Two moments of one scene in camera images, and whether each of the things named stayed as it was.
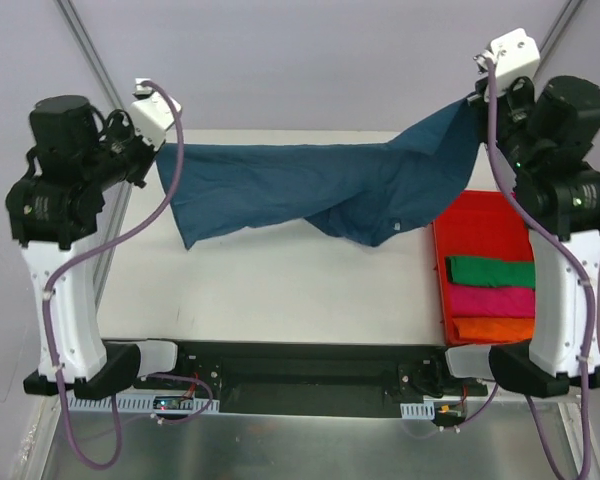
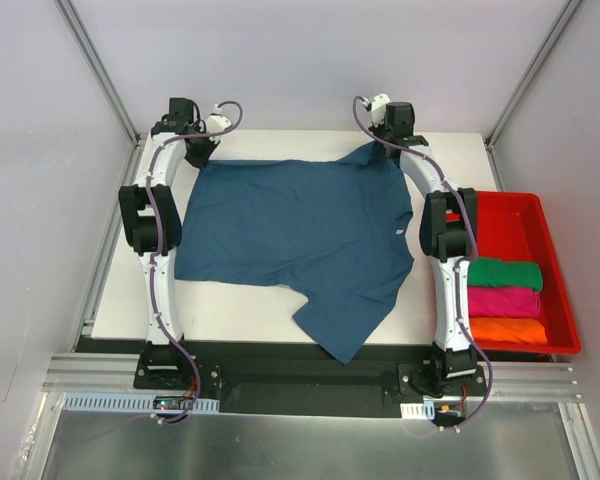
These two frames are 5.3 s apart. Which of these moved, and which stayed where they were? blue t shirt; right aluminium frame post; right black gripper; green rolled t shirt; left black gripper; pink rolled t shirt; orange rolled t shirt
Moved: right black gripper; blue t shirt; left black gripper
Stayed: right aluminium frame post; orange rolled t shirt; green rolled t shirt; pink rolled t shirt
